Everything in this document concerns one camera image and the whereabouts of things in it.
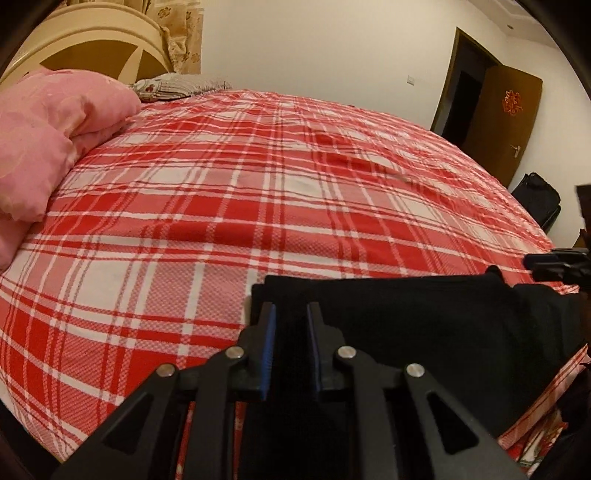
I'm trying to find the pink folded quilt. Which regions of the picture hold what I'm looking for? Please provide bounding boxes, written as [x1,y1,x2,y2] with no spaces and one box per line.
[1,67,141,270]

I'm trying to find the black pants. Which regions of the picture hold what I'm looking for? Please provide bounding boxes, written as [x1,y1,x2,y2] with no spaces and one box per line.
[238,267,590,479]

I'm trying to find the beige patterned curtain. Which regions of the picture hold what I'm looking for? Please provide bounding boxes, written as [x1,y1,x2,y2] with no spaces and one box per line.
[118,0,204,74]

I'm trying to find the red plaid bed sheet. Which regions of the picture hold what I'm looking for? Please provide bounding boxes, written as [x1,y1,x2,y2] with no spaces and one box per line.
[0,88,591,471]

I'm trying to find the black bag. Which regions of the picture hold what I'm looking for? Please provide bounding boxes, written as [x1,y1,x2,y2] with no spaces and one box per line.
[512,172,561,233]

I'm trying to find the cream wooden headboard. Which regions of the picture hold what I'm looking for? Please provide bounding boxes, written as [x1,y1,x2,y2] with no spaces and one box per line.
[1,2,172,89]

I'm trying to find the brown wooden door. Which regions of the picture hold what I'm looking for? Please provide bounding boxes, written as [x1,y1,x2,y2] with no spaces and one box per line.
[462,65,543,187]

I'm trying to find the grey striped pillow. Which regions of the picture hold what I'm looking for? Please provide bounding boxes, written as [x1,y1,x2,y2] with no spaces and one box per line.
[131,73,231,103]

